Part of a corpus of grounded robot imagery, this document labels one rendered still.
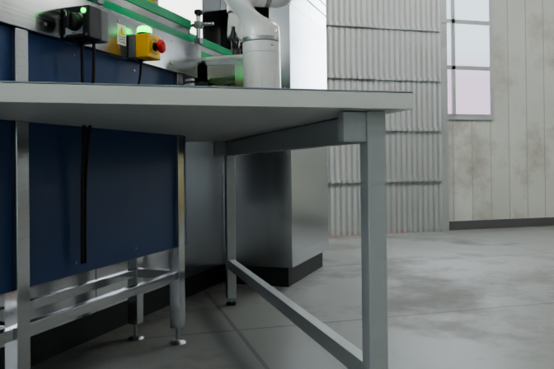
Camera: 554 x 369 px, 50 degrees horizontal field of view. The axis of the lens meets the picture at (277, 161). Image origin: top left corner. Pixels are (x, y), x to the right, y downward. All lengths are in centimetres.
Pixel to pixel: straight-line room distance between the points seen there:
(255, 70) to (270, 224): 128
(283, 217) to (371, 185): 180
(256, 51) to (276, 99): 79
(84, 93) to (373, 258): 63
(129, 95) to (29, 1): 54
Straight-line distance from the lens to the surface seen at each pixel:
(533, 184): 624
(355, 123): 121
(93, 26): 158
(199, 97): 108
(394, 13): 555
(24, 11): 152
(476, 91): 588
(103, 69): 177
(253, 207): 304
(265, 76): 188
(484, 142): 592
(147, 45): 181
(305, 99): 112
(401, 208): 543
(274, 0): 196
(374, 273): 123
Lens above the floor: 61
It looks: level
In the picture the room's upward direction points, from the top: 1 degrees counter-clockwise
